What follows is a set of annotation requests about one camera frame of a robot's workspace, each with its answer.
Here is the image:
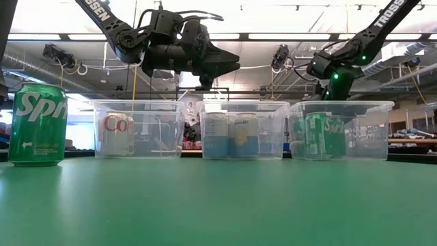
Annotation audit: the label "green table mat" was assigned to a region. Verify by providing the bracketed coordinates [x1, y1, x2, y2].
[0, 155, 437, 246]

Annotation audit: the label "black ceiling device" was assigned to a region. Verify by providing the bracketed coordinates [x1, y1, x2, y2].
[42, 43, 76, 69]

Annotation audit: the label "white cylindrical tank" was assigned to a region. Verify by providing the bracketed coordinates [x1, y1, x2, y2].
[179, 73, 201, 89]

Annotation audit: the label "thin yellow cord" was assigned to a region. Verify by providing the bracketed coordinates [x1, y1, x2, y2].
[406, 64, 427, 105]

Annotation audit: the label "silver Diet Coke can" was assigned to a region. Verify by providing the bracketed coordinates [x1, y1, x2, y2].
[98, 111, 137, 157]

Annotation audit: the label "large silver duct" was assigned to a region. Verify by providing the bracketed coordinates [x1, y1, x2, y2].
[361, 41, 437, 85]

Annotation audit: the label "wooden workbench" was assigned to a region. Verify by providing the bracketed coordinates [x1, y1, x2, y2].
[377, 136, 437, 154]

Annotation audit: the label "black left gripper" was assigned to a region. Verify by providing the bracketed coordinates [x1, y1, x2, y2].
[184, 22, 241, 92]

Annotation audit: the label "yellow hanging cord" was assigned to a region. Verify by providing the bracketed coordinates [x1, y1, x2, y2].
[131, 64, 141, 100]

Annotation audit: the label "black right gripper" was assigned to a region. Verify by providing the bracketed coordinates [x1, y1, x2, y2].
[322, 66, 365, 121]

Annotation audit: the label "black hanging camera rig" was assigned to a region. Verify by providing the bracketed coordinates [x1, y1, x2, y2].
[271, 44, 294, 72]

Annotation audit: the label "clear plastic bin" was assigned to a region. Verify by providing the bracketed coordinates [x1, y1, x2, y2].
[196, 99, 291, 161]
[285, 100, 395, 161]
[91, 98, 188, 160]

